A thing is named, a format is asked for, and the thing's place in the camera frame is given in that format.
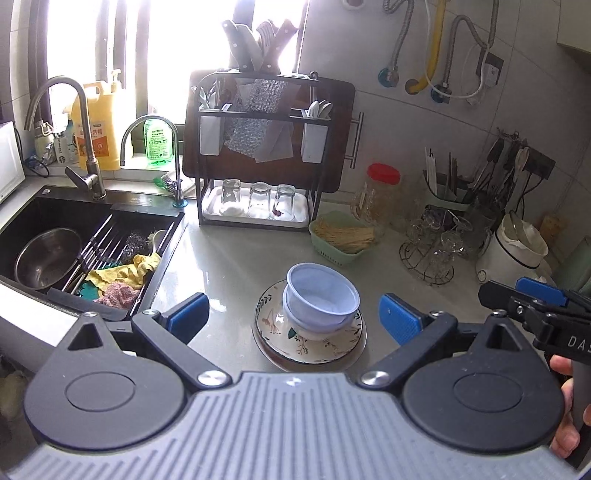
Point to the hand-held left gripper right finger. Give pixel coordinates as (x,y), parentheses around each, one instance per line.
(399,318)

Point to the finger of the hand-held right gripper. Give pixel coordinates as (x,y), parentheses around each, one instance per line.
(503,300)
(542,290)

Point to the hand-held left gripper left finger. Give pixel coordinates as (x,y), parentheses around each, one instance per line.
(187,316)

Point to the white leaf print bowl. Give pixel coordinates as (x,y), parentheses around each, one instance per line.
(323,334)

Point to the squirrel print plate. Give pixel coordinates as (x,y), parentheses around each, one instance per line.
(270,318)

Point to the light blue bowl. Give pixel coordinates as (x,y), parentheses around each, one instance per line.
(295,316)
(318,290)

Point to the grey rim plate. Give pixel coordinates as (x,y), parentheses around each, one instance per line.
(295,366)

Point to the person's right hand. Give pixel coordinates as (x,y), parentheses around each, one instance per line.
(565,434)

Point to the white rice cooker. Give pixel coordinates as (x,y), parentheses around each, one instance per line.
(498,258)

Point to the pale green container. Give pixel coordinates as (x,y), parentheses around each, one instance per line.
(575,263)

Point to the pink cloth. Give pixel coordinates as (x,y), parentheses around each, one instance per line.
(120,295)

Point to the yellow cloth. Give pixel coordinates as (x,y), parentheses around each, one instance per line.
(124,272)

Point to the white ceramic spoon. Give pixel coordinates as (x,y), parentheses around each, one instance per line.
(159,240)

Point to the bristle brush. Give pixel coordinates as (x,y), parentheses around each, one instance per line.
(150,237)

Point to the steel wool scrubber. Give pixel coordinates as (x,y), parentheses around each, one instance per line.
(134,242)

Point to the bundle of dried noodles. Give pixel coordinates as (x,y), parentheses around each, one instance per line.
(346,237)

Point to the teal silicone mat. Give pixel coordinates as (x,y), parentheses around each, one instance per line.
(87,290)

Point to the green plastic basket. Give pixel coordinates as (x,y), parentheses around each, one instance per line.
(323,247)

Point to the white drip tray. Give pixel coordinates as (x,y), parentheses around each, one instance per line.
(212,214)

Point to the steel sink drain rack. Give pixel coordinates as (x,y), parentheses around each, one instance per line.
(99,244)

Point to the red lid clear jar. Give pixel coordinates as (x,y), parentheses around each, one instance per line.
(376,198)

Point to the green chopstick holder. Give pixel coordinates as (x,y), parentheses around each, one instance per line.
(445,191)

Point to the plain drinking glass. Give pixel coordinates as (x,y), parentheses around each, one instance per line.
(259,201)
(231,196)

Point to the black metal dish rack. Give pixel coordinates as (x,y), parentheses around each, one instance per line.
(194,184)

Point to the red print drinking glass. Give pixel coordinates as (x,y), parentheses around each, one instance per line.
(284,203)

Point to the steel mixing bowl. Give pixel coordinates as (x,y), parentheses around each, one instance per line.
(46,258)

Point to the thin steel faucet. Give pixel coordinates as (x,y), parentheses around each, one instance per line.
(175,157)

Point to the green dish soap bottle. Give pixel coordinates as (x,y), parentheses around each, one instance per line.
(159,143)

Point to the white cutlery holder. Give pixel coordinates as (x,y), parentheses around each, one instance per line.
(212,134)
(314,138)

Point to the brown cutting board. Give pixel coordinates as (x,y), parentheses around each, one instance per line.
(339,138)

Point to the grey cloth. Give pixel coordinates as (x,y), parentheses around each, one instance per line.
(277,145)

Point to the yellow detergent jug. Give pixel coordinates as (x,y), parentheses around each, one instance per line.
(104,134)

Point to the large steel faucet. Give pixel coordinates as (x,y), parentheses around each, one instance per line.
(90,138)

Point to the small labelled bottle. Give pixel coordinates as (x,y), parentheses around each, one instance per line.
(64,147)

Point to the small pale bottle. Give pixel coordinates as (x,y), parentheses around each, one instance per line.
(44,141)

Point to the white appliance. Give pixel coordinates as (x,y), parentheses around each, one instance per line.
(9,161)

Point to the black wall utensil rail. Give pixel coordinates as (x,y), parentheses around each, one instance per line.
(540,164)

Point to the wall power socket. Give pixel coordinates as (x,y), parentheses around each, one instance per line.
(491,69)

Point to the wall cabinet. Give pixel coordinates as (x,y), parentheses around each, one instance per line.
(577,23)

